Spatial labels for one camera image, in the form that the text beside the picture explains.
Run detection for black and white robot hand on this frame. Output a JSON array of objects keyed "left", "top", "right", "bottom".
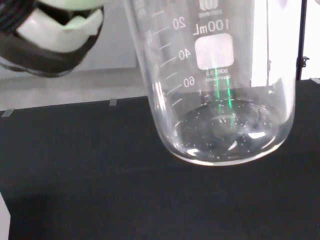
[{"left": 0, "top": 0, "right": 105, "bottom": 77}]

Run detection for black bench cloth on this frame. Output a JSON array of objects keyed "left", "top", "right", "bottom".
[{"left": 0, "top": 79, "right": 320, "bottom": 240}]

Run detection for black tripod pole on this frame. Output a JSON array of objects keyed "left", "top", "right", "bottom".
[{"left": 296, "top": 0, "right": 310, "bottom": 81}]

